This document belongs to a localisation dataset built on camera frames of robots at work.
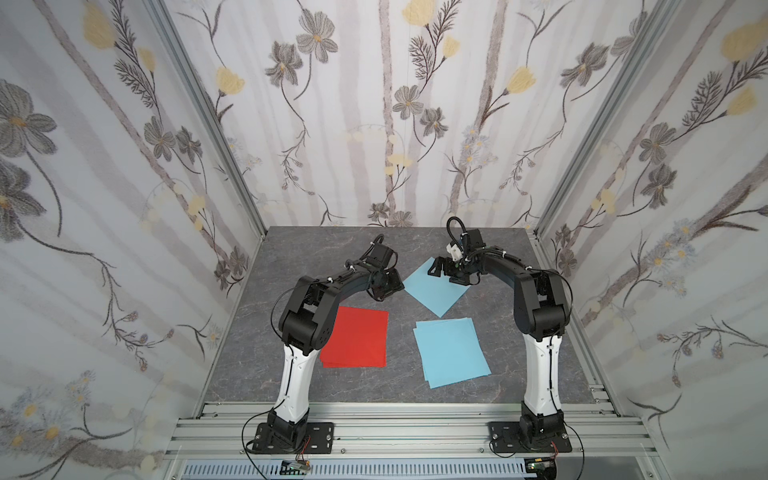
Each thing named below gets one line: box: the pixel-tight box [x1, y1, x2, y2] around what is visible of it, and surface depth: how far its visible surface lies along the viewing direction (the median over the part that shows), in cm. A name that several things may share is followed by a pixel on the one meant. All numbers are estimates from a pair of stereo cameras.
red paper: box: [320, 306, 389, 368], surface depth 93 cm
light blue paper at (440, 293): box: [403, 256, 471, 318], surface depth 104 cm
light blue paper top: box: [413, 318, 491, 389], surface depth 91 cm
